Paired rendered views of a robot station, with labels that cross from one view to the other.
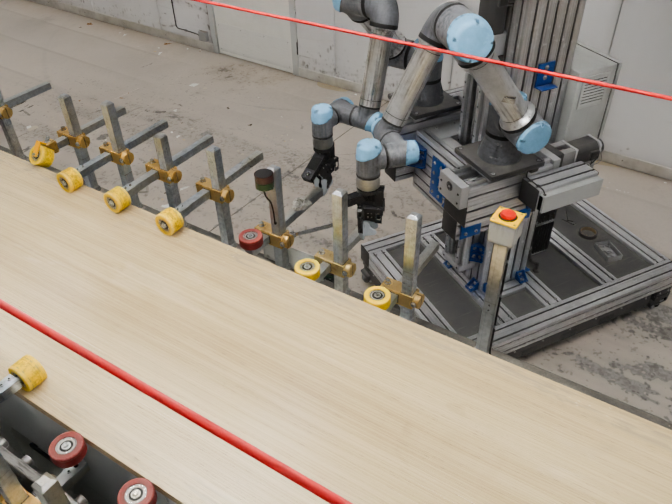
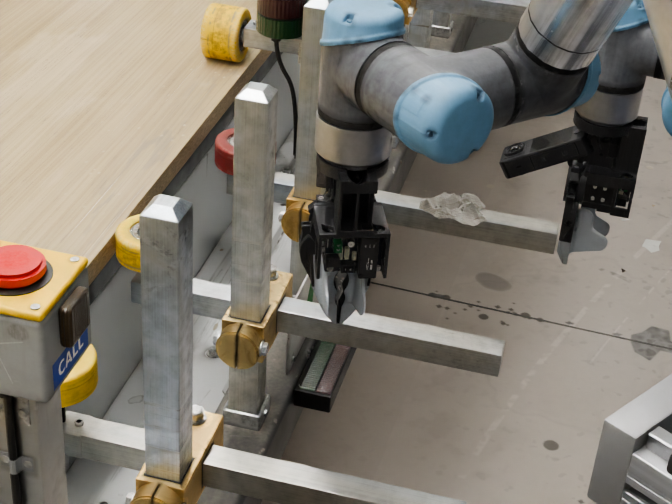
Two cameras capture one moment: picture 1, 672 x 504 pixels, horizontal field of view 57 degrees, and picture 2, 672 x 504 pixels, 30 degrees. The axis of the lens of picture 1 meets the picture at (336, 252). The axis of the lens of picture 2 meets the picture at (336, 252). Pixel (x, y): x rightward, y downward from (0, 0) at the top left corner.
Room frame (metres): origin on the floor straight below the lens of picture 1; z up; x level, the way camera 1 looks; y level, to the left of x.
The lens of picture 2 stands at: (1.24, -1.12, 1.67)
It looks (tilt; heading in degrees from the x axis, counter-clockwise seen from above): 32 degrees down; 69
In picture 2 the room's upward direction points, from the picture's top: 4 degrees clockwise
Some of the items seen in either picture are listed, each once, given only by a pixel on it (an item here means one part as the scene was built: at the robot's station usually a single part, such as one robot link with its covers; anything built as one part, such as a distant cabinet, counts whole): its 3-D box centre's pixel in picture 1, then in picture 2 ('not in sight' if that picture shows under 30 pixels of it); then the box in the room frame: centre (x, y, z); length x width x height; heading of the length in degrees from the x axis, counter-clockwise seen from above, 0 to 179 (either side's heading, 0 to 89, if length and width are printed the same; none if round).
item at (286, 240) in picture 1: (273, 236); (311, 200); (1.72, 0.21, 0.85); 0.14 x 0.06 x 0.05; 57
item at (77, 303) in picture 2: not in sight; (74, 316); (1.32, -0.46, 1.20); 0.03 x 0.01 x 0.03; 57
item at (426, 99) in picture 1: (425, 87); not in sight; (2.35, -0.38, 1.09); 0.15 x 0.15 x 0.10
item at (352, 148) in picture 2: (368, 180); (357, 134); (1.64, -0.11, 1.11); 0.08 x 0.08 x 0.05
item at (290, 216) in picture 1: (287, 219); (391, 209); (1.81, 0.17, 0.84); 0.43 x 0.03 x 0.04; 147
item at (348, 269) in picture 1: (335, 263); (255, 317); (1.58, 0.00, 0.83); 0.14 x 0.06 x 0.05; 57
